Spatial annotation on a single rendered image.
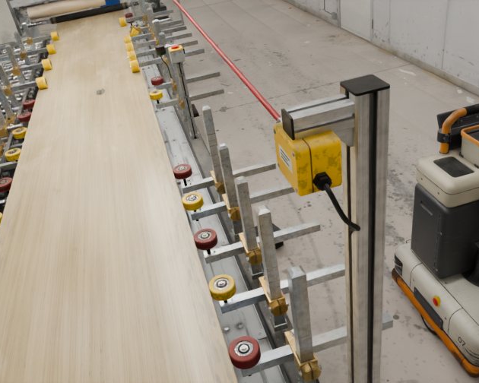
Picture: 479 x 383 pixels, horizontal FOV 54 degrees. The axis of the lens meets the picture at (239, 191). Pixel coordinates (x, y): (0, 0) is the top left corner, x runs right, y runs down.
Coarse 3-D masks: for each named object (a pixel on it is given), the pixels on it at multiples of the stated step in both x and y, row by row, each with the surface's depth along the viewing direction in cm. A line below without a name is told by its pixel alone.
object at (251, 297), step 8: (336, 264) 152; (344, 264) 151; (312, 272) 151; (320, 272) 150; (328, 272) 150; (336, 272) 150; (344, 272) 151; (312, 280) 149; (320, 280) 150; (288, 288) 148; (240, 296) 146; (248, 296) 146; (256, 296) 146; (264, 296) 147; (224, 304) 145; (232, 304) 144; (240, 304) 146; (248, 304) 147; (224, 312) 145
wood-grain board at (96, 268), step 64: (64, 64) 369; (128, 64) 344; (64, 128) 260; (128, 128) 248; (64, 192) 201; (128, 192) 194; (0, 256) 170; (64, 256) 164; (128, 256) 159; (192, 256) 154; (0, 320) 143; (64, 320) 139; (128, 320) 135; (192, 320) 132
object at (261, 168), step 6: (270, 162) 214; (246, 168) 213; (252, 168) 212; (258, 168) 212; (264, 168) 212; (270, 168) 213; (276, 168) 214; (234, 174) 210; (240, 174) 211; (246, 174) 212; (252, 174) 212; (198, 180) 210; (204, 180) 209; (210, 180) 208; (186, 186) 207; (192, 186) 207; (198, 186) 208; (204, 186) 209; (210, 186) 210; (186, 192) 208
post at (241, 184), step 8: (240, 176) 150; (240, 184) 148; (240, 192) 150; (248, 192) 151; (240, 200) 151; (248, 200) 152; (240, 208) 154; (248, 208) 154; (248, 216) 155; (248, 224) 157; (248, 232) 159; (248, 240) 161; (256, 240) 162; (248, 248) 163; (256, 272) 169
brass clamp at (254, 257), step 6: (240, 234) 171; (240, 240) 171; (258, 246) 164; (246, 252) 163; (252, 252) 162; (258, 252) 162; (246, 258) 163; (252, 258) 162; (258, 258) 162; (252, 264) 163
